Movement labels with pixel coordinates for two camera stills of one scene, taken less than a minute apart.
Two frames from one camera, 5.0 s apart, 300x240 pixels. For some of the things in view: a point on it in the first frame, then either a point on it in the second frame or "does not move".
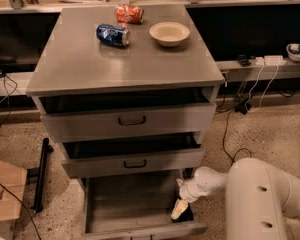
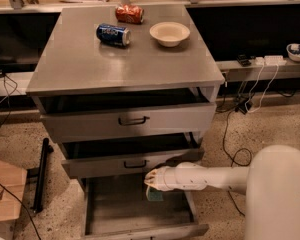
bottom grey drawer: [135, 208] does not move
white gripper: [189, 191] → [164, 178]
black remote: [244, 61] does not move
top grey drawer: [69, 119] does not move
